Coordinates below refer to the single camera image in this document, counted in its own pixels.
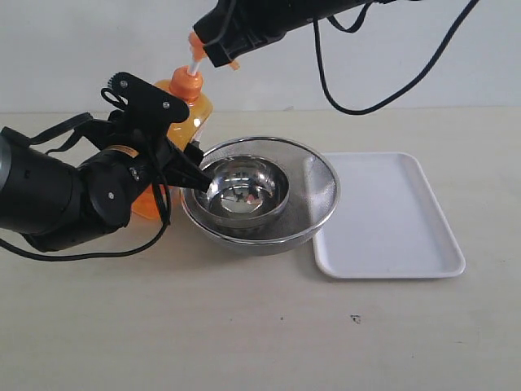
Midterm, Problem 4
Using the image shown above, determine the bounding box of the large steel mesh basin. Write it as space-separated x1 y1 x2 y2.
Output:
181 136 340 257

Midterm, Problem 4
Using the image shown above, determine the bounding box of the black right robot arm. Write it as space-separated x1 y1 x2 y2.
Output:
193 0 369 68

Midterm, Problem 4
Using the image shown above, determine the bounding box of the small stainless steel bowl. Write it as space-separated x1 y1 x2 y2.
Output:
186 154 291 231

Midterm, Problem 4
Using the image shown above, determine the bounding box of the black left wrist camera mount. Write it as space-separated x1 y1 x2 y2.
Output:
101 72 190 139

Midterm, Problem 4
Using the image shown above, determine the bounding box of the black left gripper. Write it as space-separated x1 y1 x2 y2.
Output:
81 118 212 196

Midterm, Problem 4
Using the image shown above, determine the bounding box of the white rectangular plastic tray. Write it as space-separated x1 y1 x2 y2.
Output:
313 152 466 279

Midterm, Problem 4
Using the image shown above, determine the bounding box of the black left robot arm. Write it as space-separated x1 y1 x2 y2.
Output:
1 110 212 261

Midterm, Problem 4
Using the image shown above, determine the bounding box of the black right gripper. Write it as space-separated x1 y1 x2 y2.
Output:
193 1 285 68

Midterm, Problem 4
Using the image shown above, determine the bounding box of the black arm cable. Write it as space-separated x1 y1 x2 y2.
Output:
312 0 481 116
0 134 172 261

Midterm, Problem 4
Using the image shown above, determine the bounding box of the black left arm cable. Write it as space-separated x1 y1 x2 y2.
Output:
0 134 172 261

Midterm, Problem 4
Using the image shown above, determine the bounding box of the orange soap pump bottle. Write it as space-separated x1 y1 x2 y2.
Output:
130 33 242 221

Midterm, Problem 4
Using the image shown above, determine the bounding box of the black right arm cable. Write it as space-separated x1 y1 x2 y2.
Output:
312 0 481 116

